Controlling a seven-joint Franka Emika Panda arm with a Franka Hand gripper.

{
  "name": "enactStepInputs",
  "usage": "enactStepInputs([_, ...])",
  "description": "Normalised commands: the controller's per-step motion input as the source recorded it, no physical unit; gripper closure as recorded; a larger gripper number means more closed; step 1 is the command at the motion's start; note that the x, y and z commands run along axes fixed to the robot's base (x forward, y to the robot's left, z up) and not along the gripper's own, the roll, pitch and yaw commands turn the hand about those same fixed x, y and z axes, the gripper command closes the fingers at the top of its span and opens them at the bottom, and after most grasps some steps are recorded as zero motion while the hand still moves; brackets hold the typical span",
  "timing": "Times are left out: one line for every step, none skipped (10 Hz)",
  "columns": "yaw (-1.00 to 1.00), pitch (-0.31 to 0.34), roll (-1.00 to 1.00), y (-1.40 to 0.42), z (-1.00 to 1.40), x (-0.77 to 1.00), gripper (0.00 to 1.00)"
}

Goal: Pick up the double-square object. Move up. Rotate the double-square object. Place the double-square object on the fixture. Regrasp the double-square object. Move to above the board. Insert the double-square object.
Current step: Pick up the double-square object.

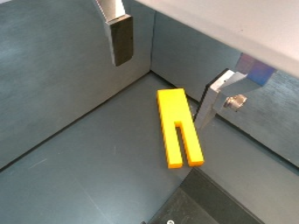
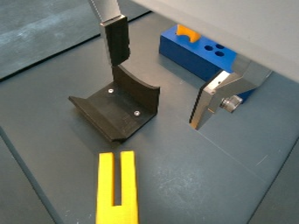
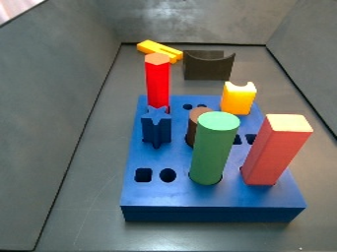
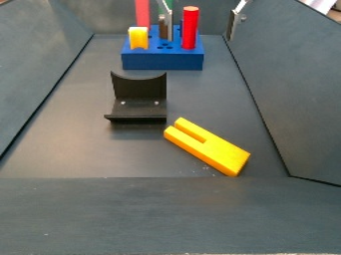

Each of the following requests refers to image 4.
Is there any green cylinder peg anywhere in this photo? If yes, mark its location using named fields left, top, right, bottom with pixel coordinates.
left=156, top=0, right=171, bottom=14

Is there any blue peg board base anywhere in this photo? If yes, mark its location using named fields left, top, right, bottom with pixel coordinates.
left=121, top=25, right=204, bottom=71

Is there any salmon red square peg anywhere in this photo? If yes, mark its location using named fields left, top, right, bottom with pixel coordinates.
left=135, top=0, right=151, bottom=27

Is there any red hexagonal peg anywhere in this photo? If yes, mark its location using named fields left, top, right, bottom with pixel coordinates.
left=180, top=6, right=199, bottom=50

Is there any black curved holder bracket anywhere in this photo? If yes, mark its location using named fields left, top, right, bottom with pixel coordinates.
left=104, top=73, right=168, bottom=124

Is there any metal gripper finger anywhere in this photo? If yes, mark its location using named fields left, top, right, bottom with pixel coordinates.
left=159, top=10, right=172, bottom=41
left=226, top=0, right=251, bottom=41

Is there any yellow double-square forked block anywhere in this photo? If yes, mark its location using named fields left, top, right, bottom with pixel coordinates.
left=164, top=118, right=250, bottom=177

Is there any brown cylinder peg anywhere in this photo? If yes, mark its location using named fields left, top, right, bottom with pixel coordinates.
left=159, top=14, right=169, bottom=40

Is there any yellow notched block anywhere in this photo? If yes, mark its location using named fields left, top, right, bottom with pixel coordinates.
left=128, top=27, right=149, bottom=50

